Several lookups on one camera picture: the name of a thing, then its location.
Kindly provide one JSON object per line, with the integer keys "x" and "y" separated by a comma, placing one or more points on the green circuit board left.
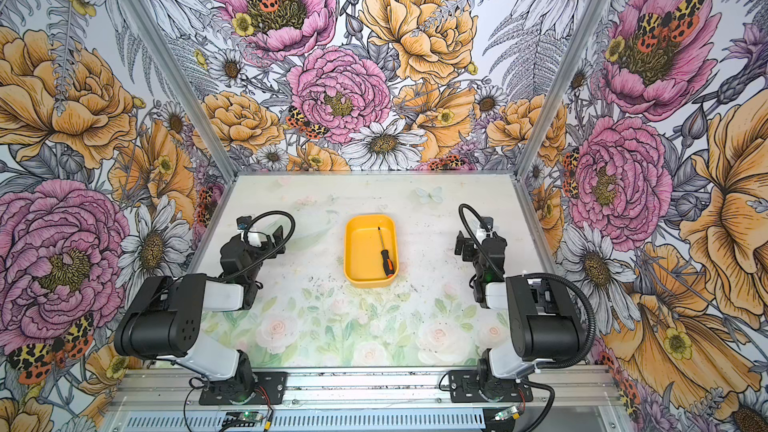
{"x": 244, "y": 419}

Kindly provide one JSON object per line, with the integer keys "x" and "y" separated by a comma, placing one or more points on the orange black screwdriver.
{"x": 387, "y": 263}

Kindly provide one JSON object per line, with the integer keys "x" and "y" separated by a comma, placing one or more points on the vertical aluminium corner post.
{"x": 581, "y": 36}

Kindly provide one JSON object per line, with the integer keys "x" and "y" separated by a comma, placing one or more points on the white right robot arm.
{"x": 551, "y": 323}

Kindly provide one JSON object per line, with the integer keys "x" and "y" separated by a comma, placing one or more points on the white ventilated cable duct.
{"x": 315, "y": 420}

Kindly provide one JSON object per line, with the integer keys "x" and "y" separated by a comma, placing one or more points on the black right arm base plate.
{"x": 470, "y": 386}

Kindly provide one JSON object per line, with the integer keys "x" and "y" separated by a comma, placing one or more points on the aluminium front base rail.
{"x": 291, "y": 389}

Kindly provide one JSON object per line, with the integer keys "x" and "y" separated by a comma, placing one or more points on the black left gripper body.
{"x": 261, "y": 252}

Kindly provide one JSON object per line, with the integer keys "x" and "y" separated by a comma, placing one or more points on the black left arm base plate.
{"x": 262, "y": 388}

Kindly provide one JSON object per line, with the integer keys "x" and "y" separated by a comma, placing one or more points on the small circuit board right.
{"x": 509, "y": 413}

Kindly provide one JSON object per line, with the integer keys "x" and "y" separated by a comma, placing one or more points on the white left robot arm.
{"x": 164, "y": 320}

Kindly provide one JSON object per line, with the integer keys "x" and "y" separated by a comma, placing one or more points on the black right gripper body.
{"x": 470, "y": 253}

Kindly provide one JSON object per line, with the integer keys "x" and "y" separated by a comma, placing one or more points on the yellow plastic bin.
{"x": 362, "y": 258}

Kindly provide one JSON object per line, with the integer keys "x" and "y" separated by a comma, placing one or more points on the left aluminium corner post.
{"x": 140, "y": 11}

